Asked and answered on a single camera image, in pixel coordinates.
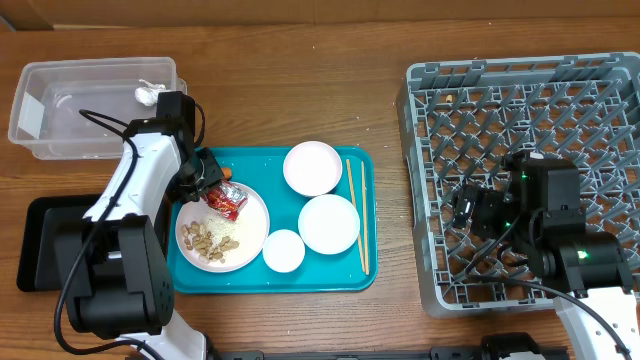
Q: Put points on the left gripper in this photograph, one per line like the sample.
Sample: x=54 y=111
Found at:
x=213 y=177

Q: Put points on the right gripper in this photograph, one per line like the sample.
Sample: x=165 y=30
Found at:
x=487 y=205

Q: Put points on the red snack wrapper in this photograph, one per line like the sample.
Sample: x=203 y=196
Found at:
x=227 y=199

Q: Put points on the white tissue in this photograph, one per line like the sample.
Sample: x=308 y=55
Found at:
x=148 y=93

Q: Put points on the white paper cup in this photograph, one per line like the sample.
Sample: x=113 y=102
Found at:
x=283 y=251

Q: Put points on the pale green bowl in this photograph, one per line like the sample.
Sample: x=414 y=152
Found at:
x=326 y=224

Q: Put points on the wooden chopstick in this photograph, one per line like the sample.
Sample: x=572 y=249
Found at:
x=365 y=236
x=357 y=217

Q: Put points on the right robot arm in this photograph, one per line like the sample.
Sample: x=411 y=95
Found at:
x=540 y=216

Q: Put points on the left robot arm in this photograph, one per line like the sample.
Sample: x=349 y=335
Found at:
x=117 y=290

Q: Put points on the grey dishwasher rack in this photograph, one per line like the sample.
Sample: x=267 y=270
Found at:
x=458 y=119

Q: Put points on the orange carrot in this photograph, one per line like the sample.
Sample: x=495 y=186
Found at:
x=227 y=173

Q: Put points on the rice pile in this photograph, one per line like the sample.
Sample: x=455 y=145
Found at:
x=223 y=234

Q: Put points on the peanuts pile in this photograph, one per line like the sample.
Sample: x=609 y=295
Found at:
x=198 y=238

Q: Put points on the white plate with food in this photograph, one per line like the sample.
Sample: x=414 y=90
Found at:
x=255 y=224

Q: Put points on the teal serving tray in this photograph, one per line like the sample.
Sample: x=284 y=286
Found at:
x=261 y=169

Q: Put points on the clear plastic bin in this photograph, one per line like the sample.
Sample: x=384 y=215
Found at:
x=45 y=116

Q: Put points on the black plastic tray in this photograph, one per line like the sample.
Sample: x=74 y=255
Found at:
x=38 y=270

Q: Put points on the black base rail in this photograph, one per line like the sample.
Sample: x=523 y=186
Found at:
x=435 y=353

